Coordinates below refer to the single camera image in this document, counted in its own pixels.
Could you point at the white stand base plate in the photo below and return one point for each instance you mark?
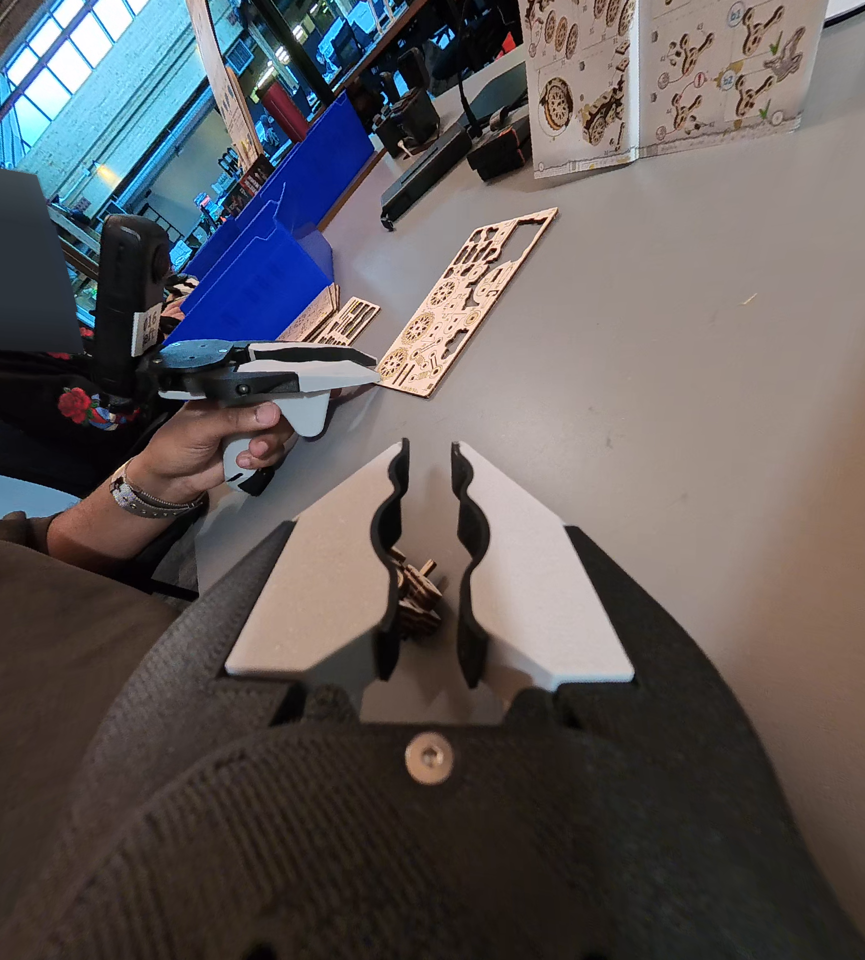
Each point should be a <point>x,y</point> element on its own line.
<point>845,9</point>

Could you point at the small blue plastic bin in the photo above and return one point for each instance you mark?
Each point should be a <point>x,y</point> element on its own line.
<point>252,292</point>

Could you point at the person's brown shirt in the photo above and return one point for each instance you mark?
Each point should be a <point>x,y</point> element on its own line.
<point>27,712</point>

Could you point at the small wooden model assembly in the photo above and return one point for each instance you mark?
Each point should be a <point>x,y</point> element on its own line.
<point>421,592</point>

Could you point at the wooden sheet with large cutouts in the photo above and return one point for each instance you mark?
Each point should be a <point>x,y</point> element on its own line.
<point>357,319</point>

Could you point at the large blue plastic bin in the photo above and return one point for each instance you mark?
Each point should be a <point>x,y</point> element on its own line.
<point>327,165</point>

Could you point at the red water bottle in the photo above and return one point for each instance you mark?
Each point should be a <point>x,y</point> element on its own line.
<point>282,112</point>

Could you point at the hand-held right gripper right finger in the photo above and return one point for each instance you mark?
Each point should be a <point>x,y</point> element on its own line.
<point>552,600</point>

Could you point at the dark printed box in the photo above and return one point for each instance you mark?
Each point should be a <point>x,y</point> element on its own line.
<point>252,187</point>

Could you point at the wooden puzzle sheet with gears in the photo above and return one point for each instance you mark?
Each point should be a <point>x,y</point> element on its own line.
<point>470,315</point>

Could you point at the grey desk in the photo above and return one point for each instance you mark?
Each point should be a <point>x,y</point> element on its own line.
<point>702,375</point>

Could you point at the instruction booklet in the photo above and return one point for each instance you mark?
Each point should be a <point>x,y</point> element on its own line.
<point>702,90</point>

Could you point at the black box with orange stripe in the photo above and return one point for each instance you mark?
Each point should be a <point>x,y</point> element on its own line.
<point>500,154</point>

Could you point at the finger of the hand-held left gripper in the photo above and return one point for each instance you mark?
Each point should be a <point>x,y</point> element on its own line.
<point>335,377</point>
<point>305,351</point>

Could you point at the black flat battery pack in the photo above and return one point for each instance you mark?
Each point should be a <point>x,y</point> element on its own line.
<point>425,176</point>

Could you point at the person's left hand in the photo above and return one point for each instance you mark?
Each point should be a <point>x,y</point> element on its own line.
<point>185,450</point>

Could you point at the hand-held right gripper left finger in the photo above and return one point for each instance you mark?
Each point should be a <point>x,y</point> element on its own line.
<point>312,600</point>

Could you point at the leaning printed wooden board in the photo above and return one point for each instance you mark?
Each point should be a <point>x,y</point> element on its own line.
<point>226,90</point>

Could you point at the stacked wooden puzzle sheets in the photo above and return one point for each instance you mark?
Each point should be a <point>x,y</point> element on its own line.
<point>305,315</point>

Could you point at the black battery charging case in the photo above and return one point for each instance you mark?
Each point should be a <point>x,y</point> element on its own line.
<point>406,120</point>

